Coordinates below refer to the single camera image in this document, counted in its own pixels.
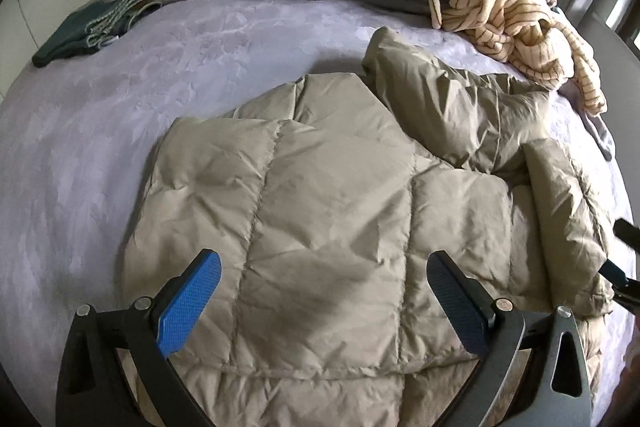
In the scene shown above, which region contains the dark green folded garment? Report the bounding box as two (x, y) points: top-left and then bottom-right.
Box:
(31, 0), (163, 68)

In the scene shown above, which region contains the beige puffer jacket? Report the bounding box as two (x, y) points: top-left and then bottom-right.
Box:
(120, 26), (623, 427)

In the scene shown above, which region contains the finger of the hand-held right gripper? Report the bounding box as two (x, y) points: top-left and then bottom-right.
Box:
(613, 217), (640, 254)
(600, 258), (640, 309)

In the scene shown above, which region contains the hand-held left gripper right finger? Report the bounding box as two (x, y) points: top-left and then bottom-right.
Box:
(426, 250), (593, 427)

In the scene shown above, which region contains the lavender bed cover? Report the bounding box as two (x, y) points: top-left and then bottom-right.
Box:
(0, 0), (640, 427)

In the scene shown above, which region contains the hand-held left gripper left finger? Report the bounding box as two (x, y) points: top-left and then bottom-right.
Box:
(54, 248), (223, 427)

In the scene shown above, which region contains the cream striped garment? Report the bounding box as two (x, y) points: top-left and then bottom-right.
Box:
(428, 0), (608, 116)

